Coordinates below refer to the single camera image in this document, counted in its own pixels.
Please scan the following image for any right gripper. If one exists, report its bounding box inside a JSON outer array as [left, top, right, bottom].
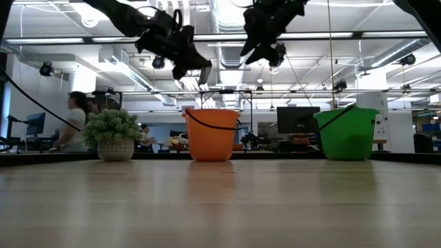
[[239, 0, 310, 66]]

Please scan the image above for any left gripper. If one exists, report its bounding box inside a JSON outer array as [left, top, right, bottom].
[[134, 8, 213, 81]]

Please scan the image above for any monitor on arm mount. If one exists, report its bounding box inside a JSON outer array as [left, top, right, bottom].
[[24, 112, 47, 136]]

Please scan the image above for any orange plastic bucket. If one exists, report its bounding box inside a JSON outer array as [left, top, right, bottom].
[[182, 107, 244, 162]]

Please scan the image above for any black computer monitor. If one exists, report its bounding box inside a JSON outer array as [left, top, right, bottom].
[[276, 106, 321, 135]]

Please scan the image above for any person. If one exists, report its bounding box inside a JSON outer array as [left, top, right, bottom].
[[137, 123, 156, 153], [50, 91, 91, 154], [85, 97, 101, 116]]

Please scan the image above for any artificial green potted plant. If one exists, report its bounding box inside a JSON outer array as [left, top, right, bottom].
[[81, 109, 143, 163]]

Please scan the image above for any green plastic bucket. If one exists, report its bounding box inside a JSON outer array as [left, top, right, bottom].
[[314, 105, 382, 162]]

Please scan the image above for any black office chair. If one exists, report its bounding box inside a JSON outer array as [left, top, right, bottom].
[[412, 132, 435, 154]]

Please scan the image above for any silver ceiling air duct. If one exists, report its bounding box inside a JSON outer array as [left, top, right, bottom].
[[209, 0, 258, 110]]

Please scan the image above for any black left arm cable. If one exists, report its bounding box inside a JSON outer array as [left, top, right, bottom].
[[136, 5, 184, 35]]

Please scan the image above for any thin hanging cable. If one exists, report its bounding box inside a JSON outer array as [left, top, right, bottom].
[[326, 0, 336, 110]]

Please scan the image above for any black overhead frame beam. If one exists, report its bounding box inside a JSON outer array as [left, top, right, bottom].
[[5, 30, 428, 44]]

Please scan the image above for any black rig cable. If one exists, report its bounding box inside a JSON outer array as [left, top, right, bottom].
[[0, 67, 83, 132]]

